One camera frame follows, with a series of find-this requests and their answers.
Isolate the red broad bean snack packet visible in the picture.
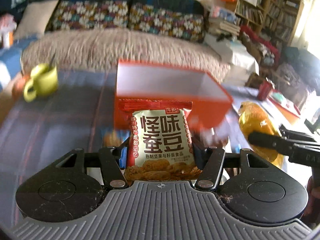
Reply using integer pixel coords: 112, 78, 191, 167
119, 99, 202, 182

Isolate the yellow snack bag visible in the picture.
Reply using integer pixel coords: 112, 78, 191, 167
238, 101, 284, 168

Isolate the red can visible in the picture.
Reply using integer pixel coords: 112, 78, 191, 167
257, 79, 274, 101

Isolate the plaid blue tablecloth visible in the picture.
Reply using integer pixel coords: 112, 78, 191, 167
1, 72, 311, 239

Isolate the orange cardboard box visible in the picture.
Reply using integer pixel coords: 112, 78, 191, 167
113, 60, 233, 131

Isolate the yellow green mug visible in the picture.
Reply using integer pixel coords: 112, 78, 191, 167
23, 63, 59, 102

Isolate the right floral cushion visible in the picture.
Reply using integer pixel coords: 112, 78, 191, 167
128, 3, 204, 43

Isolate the floral cushion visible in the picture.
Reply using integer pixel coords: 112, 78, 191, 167
128, 3, 204, 43
52, 1, 129, 31

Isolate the stack of books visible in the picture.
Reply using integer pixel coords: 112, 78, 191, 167
206, 5, 240, 36

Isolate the wooden bookshelf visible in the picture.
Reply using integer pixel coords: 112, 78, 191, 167
226, 0, 304, 46

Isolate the left floral cushion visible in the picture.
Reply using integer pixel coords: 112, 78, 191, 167
52, 1, 129, 31

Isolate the beige pillow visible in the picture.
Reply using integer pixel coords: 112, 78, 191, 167
14, 0, 59, 40

